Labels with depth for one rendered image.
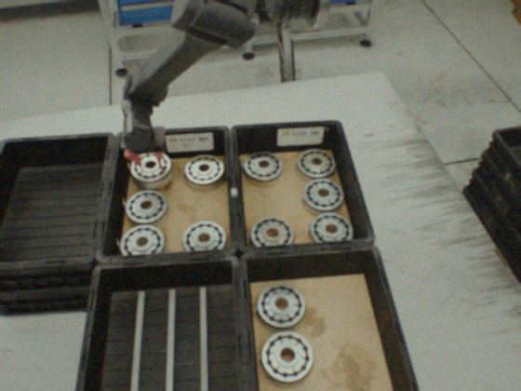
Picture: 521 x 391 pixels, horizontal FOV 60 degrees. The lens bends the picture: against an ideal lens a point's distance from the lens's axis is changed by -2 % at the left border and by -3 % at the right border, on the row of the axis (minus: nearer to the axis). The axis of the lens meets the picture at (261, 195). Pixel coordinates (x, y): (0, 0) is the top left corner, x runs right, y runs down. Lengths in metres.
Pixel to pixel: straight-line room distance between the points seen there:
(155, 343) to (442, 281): 0.74
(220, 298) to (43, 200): 0.55
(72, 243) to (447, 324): 0.94
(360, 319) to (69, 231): 0.72
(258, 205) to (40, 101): 2.11
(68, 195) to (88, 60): 2.10
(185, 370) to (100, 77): 2.41
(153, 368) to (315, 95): 1.11
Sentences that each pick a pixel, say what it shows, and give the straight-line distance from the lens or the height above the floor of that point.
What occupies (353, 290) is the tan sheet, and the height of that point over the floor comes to 0.83.
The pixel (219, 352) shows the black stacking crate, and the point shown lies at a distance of 0.98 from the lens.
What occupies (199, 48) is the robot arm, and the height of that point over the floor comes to 1.35.
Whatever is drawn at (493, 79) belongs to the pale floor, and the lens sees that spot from 3.35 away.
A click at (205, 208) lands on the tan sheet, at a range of 1.17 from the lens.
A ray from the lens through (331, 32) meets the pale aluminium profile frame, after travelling 3.20.
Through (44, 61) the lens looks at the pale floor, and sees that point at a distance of 3.41.
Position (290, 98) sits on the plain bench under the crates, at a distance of 1.68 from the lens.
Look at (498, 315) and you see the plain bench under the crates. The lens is 1.30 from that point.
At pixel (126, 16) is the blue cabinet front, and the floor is 0.38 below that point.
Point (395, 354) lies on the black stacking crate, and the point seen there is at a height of 0.90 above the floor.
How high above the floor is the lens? 1.75
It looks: 51 degrees down
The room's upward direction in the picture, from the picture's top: 1 degrees clockwise
